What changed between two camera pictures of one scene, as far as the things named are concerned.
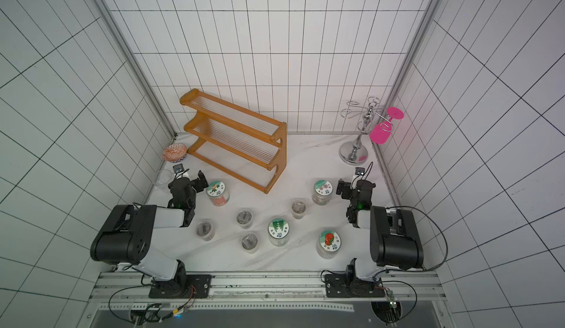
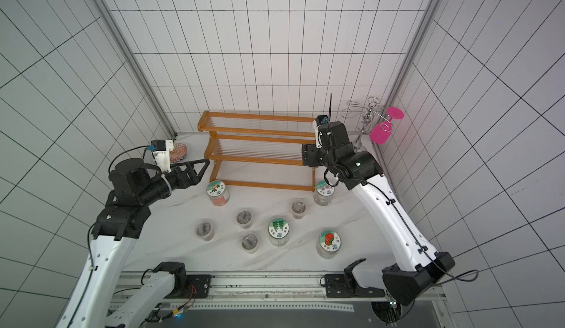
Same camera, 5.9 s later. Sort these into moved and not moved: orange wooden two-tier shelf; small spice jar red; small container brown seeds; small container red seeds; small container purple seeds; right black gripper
Moved: orange wooden two-tier shelf; right black gripper
Not moved: small spice jar red; small container brown seeds; small container red seeds; small container purple seeds
